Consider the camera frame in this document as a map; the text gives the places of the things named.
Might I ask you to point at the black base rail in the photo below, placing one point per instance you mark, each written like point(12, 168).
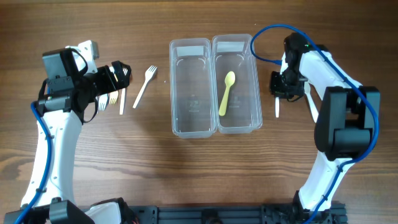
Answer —
point(264, 214)

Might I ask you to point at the yellow plastic fork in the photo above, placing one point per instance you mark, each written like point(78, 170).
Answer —
point(113, 97)

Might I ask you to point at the yellow plastic spoon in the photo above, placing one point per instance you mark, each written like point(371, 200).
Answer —
point(229, 82)

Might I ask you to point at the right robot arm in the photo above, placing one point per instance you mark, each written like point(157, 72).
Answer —
point(345, 127)

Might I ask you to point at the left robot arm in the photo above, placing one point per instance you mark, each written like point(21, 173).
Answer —
point(59, 111)

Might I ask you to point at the white plastic fork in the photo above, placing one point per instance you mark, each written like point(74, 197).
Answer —
point(122, 101)
point(102, 102)

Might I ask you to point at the white plastic spoon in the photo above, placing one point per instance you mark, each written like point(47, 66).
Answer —
point(277, 107)
point(313, 108)

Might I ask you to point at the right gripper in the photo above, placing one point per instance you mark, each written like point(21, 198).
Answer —
point(278, 84)

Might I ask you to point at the clear plastic container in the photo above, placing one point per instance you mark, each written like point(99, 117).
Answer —
point(231, 53)
point(192, 88)

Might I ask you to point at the left clear plastic container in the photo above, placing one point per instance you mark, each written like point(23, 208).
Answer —
point(192, 88)

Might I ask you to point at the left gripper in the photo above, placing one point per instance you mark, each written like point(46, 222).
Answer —
point(115, 76)

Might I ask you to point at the right clear plastic container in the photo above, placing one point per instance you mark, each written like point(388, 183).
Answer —
point(231, 53)

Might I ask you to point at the cream plastic fork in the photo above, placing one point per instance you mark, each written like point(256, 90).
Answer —
point(149, 74)

